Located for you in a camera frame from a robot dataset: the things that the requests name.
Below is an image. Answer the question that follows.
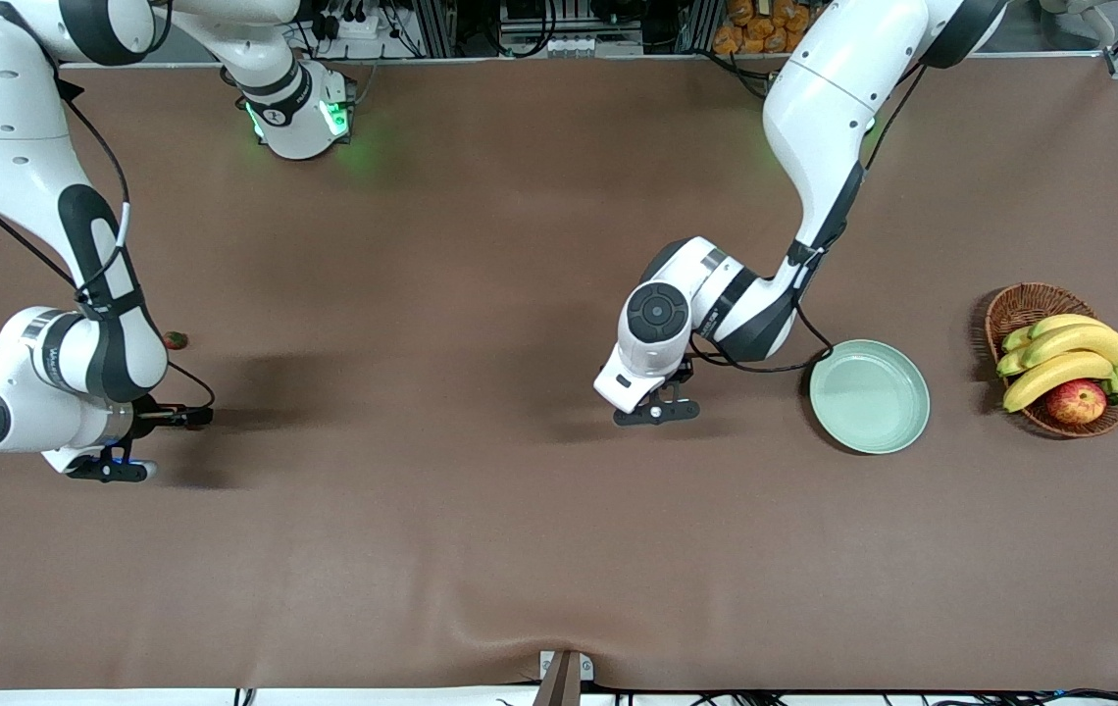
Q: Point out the pale green plate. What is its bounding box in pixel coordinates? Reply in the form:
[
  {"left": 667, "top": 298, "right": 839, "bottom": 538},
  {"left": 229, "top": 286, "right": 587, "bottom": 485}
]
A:
[{"left": 809, "top": 339, "right": 932, "bottom": 456}]

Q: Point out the white power strip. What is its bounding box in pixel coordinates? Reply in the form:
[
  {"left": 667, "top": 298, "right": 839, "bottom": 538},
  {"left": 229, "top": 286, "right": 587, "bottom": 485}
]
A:
[{"left": 309, "top": 0, "right": 393, "bottom": 42}]

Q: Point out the brown wicker basket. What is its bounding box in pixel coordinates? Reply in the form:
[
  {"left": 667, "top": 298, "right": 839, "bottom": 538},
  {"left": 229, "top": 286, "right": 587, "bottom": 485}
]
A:
[{"left": 985, "top": 282, "right": 1118, "bottom": 439}]

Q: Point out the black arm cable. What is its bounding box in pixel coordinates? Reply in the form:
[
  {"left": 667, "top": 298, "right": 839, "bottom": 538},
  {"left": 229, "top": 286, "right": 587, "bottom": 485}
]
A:
[
  {"left": 0, "top": 74, "right": 217, "bottom": 418},
  {"left": 691, "top": 59, "right": 928, "bottom": 376}
]

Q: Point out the brown table cover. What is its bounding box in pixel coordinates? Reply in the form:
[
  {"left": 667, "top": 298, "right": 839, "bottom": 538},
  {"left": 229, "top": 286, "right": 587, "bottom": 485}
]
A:
[{"left": 0, "top": 54, "right": 1118, "bottom": 692}]

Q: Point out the grey metal bracket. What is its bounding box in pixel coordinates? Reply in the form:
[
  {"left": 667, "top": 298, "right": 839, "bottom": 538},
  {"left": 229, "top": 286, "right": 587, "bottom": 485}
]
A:
[{"left": 539, "top": 650, "right": 595, "bottom": 681}]

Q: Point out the brown wooden bar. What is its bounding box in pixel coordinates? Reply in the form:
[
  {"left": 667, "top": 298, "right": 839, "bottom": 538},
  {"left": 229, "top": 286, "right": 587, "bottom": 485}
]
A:
[{"left": 532, "top": 651, "right": 584, "bottom": 706}]

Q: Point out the yellow banana bunch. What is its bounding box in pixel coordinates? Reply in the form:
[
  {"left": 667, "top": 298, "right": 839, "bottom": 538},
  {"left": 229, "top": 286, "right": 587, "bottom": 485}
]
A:
[{"left": 996, "top": 313, "right": 1118, "bottom": 414}]

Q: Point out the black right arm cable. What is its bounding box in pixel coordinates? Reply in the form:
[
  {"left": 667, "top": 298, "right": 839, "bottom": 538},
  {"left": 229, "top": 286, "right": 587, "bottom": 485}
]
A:
[{"left": 0, "top": 74, "right": 217, "bottom": 418}]

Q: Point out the red apple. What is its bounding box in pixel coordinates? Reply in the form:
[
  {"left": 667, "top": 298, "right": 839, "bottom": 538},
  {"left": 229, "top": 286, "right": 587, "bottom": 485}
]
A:
[{"left": 1046, "top": 379, "right": 1108, "bottom": 426}]

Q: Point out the bag of orange buns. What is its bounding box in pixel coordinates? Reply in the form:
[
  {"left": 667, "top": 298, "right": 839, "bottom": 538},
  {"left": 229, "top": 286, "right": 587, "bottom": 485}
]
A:
[{"left": 713, "top": 0, "right": 820, "bottom": 55}]

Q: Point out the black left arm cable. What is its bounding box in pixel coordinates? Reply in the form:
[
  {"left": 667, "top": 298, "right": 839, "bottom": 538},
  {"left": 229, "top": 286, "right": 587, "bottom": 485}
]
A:
[{"left": 691, "top": 59, "right": 928, "bottom": 376}]

